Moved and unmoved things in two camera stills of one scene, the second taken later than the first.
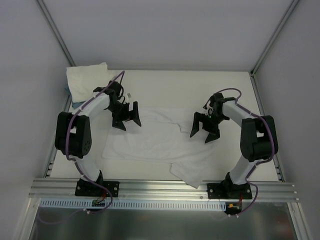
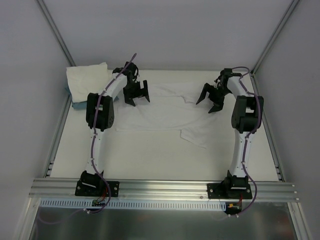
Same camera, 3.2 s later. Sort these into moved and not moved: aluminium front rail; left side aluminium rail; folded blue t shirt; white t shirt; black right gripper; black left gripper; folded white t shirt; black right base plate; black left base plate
Moved: white t shirt; black right gripper; black left gripper
Not moved: black right base plate; left side aluminium rail; folded white t shirt; folded blue t shirt; aluminium front rail; black left base plate
